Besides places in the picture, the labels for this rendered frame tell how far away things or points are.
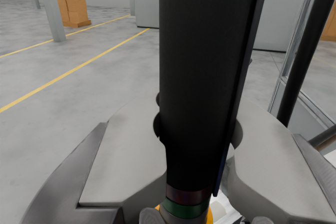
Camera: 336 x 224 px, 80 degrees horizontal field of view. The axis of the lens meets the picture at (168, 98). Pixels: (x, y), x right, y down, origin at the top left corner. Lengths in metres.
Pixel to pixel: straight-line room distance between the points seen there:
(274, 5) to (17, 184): 5.58
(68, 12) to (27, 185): 7.04
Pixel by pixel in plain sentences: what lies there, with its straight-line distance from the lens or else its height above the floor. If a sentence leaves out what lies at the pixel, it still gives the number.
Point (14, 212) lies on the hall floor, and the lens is 2.13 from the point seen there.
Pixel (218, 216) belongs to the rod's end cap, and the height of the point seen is 1.39.
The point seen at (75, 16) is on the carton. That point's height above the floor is 0.34.
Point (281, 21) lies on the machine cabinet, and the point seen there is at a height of 0.76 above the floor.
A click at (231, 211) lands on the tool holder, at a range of 0.21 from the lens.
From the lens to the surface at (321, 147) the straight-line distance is 0.32.
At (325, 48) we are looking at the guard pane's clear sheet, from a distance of 1.31.
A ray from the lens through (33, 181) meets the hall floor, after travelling 2.27.
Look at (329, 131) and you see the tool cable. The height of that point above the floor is 1.40.
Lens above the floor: 1.56
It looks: 30 degrees down
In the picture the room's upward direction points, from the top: 1 degrees clockwise
